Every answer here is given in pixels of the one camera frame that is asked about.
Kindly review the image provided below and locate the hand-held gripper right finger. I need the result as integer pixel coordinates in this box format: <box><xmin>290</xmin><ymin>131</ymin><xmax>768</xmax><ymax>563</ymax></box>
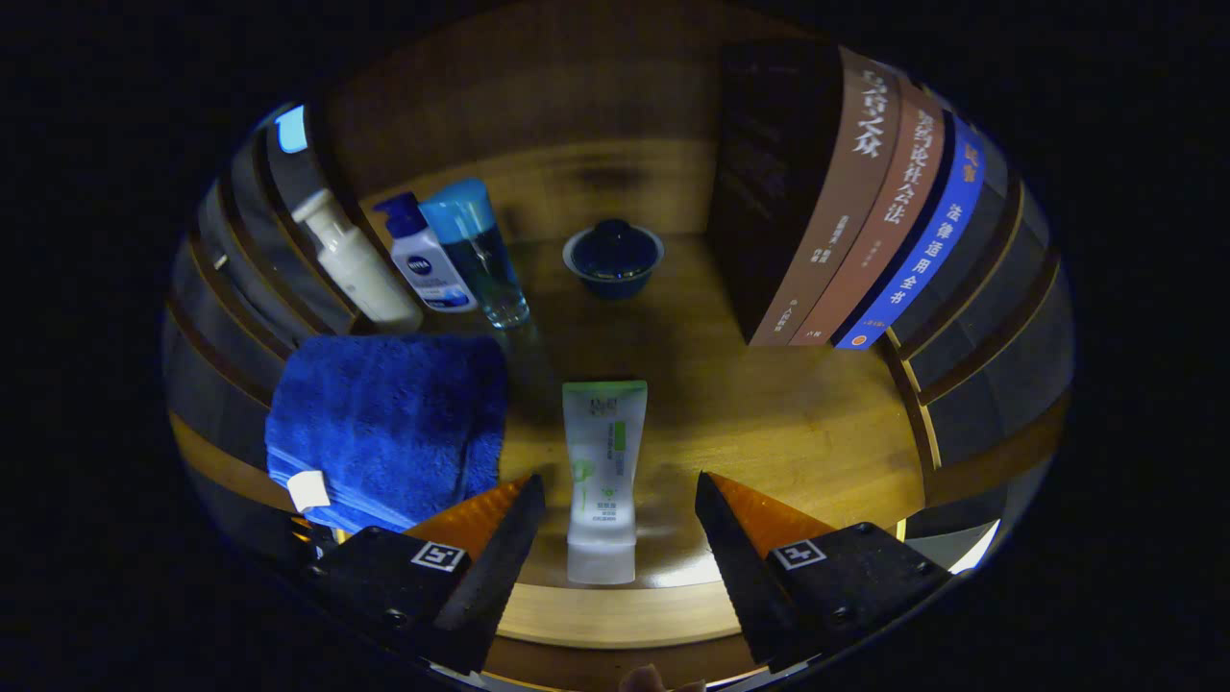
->
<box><xmin>694</xmin><ymin>471</ymin><xmax>954</xmax><ymax>674</ymax></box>

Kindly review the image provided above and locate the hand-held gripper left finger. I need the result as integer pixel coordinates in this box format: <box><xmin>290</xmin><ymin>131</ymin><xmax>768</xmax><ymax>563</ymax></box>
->
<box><xmin>303</xmin><ymin>473</ymin><xmax>547</xmax><ymax>676</ymax></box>

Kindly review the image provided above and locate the white tube green cap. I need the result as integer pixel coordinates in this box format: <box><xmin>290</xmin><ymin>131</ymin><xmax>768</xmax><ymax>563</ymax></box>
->
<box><xmin>562</xmin><ymin>381</ymin><xmax>649</xmax><ymax>585</ymax></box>

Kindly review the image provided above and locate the wooden countertop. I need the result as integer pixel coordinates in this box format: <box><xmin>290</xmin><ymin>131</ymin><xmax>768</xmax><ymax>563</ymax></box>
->
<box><xmin>168</xmin><ymin>231</ymin><xmax>928</xmax><ymax>650</ymax></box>

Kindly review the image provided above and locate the wooden cabinet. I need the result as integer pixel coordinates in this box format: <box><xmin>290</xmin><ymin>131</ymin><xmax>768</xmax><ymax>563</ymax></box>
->
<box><xmin>161</xmin><ymin>19</ymin><xmax>1075</xmax><ymax>688</ymax></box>

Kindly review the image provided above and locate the blue folded towel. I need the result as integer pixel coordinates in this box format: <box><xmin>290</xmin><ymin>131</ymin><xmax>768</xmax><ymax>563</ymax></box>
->
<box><xmin>264</xmin><ymin>332</ymin><xmax>508</xmax><ymax>534</ymax></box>

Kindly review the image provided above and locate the white lotion bottle blue cap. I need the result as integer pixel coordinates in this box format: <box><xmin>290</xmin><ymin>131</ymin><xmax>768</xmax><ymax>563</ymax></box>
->
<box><xmin>375</xmin><ymin>192</ymin><xmax>479</xmax><ymax>313</ymax></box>

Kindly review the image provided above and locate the clear bottle teal cap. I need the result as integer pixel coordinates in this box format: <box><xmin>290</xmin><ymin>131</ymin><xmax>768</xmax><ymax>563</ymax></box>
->
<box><xmin>420</xmin><ymin>178</ymin><xmax>531</xmax><ymax>330</ymax></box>

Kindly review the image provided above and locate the white pump bottle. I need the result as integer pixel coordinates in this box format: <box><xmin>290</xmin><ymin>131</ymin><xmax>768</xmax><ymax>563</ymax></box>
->
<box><xmin>291</xmin><ymin>188</ymin><xmax>424</xmax><ymax>333</ymax></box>

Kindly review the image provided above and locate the dark blue lidded teacup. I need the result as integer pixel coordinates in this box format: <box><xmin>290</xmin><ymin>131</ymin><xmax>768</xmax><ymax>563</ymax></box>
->
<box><xmin>562</xmin><ymin>218</ymin><xmax>666</xmax><ymax>299</ymax></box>

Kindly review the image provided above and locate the reddish brown book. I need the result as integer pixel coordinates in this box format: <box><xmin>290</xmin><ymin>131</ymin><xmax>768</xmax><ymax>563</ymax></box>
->
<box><xmin>788</xmin><ymin>77</ymin><xmax>947</xmax><ymax>347</ymax></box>

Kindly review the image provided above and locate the blue book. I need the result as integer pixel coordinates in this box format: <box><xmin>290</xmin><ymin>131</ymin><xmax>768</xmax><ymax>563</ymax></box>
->
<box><xmin>834</xmin><ymin>113</ymin><xmax>988</xmax><ymax>351</ymax></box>

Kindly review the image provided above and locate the dark brown book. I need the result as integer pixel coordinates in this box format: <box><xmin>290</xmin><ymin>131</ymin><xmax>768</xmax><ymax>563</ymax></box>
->
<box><xmin>708</xmin><ymin>40</ymin><xmax>902</xmax><ymax>347</ymax></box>

